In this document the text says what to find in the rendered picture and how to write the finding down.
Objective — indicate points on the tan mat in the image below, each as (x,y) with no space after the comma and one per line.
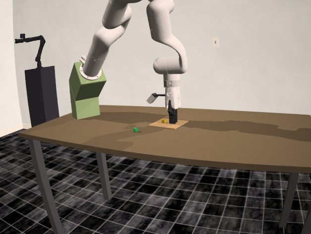
(167,124)

